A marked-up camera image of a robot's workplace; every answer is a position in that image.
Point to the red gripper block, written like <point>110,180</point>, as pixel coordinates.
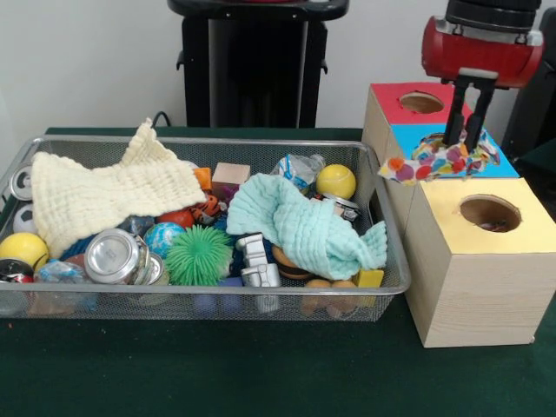
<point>478,54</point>

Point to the colourful polka dot cloth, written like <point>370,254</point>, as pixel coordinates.
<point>434,165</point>

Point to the shallow clear mesh bin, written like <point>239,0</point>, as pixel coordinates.
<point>373,174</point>

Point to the wooden box with three holes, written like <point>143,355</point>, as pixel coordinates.
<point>478,295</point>

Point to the black stand bar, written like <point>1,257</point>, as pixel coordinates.
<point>534,113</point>

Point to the dark green neighbour table cloth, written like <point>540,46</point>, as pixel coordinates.
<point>540,163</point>

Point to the yellow tennis ball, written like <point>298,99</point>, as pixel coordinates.
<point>335,181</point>

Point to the mint green muslin cloth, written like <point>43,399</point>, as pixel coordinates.
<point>304,226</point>

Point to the plain wooden cube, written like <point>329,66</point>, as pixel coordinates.
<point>230,174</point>

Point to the silver toy robot figure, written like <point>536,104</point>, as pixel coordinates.
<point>256,260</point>

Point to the purple plastic toy block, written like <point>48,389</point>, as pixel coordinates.
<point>229,282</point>

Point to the green spiky rubber ball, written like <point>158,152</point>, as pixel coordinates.
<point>197,256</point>

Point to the blue globe ball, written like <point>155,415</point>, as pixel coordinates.
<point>163,236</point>

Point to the cream muslin cloth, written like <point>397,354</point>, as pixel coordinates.
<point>108,191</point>

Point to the silver metal can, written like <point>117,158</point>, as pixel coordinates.
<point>113,256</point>

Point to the yellow smiley ball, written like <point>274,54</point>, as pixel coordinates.
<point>21,249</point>

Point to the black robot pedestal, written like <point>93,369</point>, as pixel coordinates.
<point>256,65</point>

